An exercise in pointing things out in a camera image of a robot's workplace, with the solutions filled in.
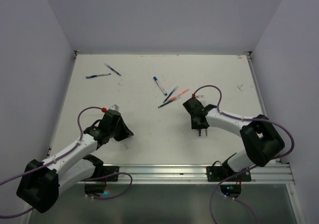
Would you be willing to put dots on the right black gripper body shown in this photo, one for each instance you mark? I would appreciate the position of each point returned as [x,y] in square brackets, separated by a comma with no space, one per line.
[194,124]

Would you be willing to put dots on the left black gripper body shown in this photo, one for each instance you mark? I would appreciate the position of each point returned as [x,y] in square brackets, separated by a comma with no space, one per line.
[111,131]

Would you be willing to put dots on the dark blue grip pen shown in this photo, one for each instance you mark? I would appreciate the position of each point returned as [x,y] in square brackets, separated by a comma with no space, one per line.
[96,76]

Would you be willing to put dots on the blue clear gel pen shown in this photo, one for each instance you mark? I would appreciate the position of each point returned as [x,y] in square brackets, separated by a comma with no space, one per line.
[112,69]

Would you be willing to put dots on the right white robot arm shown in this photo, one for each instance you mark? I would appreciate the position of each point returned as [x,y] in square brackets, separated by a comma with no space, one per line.
[260,139]

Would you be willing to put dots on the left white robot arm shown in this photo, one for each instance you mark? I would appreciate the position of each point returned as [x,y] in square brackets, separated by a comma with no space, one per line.
[43,181]

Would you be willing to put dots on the teal dark gel pen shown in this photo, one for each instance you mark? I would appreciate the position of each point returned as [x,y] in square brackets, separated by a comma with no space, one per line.
[169,101]

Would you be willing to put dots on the orange gel pen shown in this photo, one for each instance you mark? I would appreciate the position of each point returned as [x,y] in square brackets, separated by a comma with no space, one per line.
[180,94]

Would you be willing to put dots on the blue pen under orange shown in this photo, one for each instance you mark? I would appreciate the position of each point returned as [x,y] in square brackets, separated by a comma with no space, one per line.
[170,94]

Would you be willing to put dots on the blue cap marker pen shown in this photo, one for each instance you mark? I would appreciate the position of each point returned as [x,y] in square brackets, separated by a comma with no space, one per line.
[160,86]

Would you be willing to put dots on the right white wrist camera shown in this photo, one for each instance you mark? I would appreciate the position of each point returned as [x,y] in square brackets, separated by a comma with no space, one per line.
[200,97]

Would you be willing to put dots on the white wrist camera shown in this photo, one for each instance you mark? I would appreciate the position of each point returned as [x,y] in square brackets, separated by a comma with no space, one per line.
[200,97]
[115,107]

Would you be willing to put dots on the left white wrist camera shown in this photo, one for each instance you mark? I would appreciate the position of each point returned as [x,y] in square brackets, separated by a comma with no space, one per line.
[115,107]

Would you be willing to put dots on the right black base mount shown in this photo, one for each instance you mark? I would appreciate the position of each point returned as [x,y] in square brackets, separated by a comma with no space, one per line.
[219,171]

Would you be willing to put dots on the aluminium front rail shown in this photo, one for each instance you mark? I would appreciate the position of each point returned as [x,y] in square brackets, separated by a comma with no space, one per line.
[161,174]

